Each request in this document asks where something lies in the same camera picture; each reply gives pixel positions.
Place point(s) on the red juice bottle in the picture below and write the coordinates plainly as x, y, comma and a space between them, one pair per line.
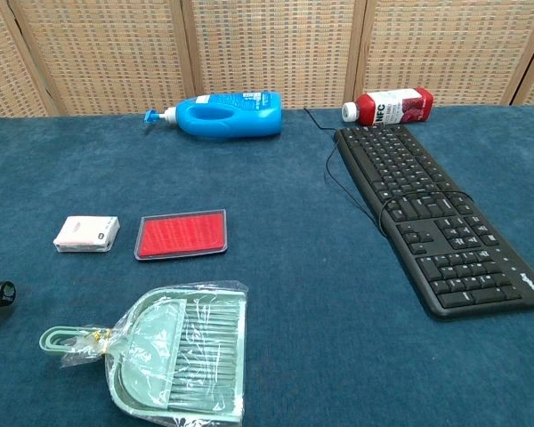
396, 107

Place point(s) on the black computer keyboard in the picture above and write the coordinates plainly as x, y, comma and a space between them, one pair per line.
427, 200

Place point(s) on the clear plastic dustpan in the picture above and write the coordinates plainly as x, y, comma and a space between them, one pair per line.
196, 347

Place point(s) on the blue pump detergent bottle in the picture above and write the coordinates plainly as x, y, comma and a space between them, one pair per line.
231, 118

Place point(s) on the blue table cloth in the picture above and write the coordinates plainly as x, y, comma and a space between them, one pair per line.
271, 200

